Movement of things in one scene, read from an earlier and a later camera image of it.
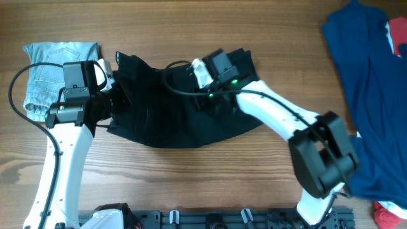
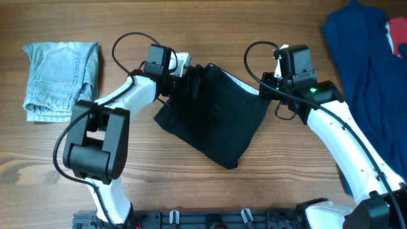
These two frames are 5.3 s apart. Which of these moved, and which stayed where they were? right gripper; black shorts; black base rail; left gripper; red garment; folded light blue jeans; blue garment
Moved: left gripper; right gripper; black shorts
Stayed: black base rail; blue garment; red garment; folded light blue jeans
